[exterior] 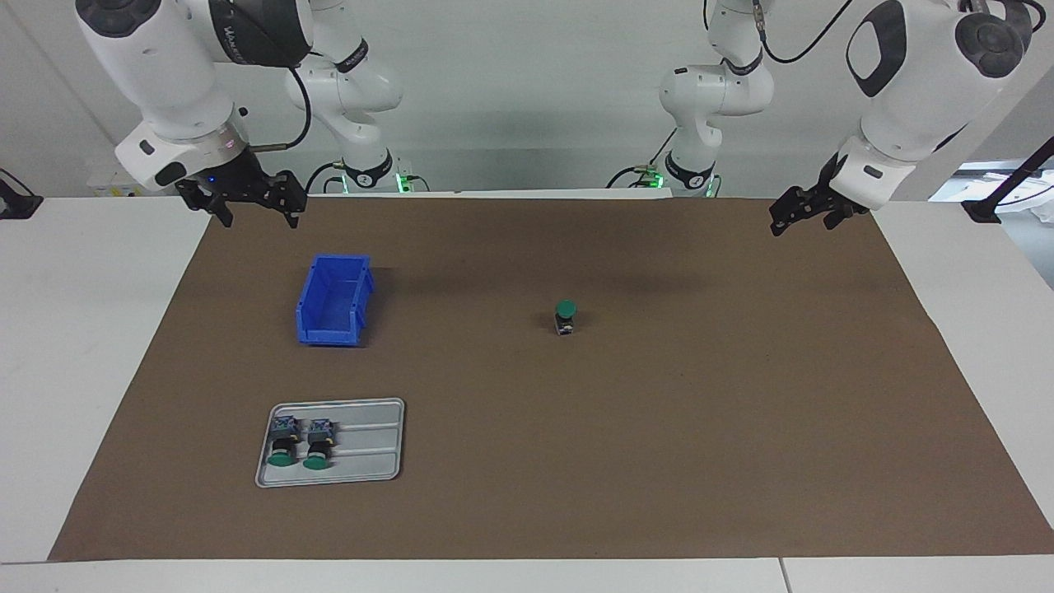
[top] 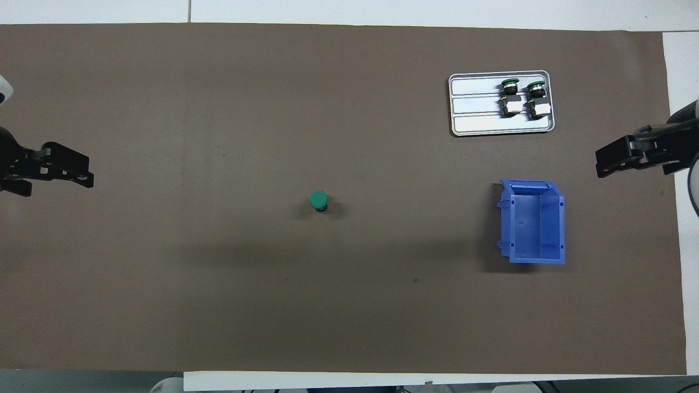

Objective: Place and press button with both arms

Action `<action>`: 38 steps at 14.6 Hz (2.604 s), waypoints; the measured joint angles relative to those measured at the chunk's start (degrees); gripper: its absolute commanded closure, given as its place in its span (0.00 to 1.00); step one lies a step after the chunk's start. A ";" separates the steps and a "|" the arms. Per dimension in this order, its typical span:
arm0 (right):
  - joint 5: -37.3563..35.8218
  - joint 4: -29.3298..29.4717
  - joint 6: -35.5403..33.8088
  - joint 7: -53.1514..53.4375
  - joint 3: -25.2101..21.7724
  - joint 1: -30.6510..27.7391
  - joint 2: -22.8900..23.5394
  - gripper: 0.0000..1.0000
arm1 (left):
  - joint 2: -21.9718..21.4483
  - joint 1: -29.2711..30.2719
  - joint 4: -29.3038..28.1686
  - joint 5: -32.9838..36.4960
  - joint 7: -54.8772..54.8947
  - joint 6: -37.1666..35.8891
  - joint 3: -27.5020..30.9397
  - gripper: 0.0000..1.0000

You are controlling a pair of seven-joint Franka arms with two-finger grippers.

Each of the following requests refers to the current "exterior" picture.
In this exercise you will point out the black stand with clamp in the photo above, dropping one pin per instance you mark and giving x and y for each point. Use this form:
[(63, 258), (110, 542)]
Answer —
[(980, 210)]

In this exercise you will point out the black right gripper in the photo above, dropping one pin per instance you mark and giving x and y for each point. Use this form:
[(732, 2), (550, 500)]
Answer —
[(235, 179)]

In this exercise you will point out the white cluttered side surface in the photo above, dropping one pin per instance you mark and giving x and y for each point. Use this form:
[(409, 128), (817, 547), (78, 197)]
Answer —
[(1033, 202)]

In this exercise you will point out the silver metal tray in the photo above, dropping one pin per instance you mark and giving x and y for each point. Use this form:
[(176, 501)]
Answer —
[(370, 461)]

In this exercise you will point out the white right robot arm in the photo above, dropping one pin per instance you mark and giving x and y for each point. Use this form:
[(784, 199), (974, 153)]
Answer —
[(165, 74)]

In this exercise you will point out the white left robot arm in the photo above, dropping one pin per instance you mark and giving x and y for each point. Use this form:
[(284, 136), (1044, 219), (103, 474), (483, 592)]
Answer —
[(914, 82)]

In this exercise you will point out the green lit base connector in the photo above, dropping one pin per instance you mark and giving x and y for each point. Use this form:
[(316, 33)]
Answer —
[(403, 183), (650, 177)]

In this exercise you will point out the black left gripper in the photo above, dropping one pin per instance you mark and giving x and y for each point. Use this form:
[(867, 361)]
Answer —
[(833, 191)]

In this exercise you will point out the blue plastic storage bin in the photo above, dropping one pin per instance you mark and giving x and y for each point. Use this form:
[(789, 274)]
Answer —
[(333, 301)]

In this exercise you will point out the green push button switch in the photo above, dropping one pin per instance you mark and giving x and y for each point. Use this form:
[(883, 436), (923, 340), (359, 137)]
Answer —
[(565, 311), (283, 445), (318, 449)]

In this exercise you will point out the brown paper table mat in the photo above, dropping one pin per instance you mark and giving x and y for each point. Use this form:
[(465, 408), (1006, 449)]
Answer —
[(659, 453)]

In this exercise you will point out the black table clamp bracket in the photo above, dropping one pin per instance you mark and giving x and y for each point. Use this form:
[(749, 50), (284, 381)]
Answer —
[(16, 206)]

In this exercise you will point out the white and yellow box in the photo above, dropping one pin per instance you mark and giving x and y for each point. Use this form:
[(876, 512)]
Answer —
[(103, 188)]

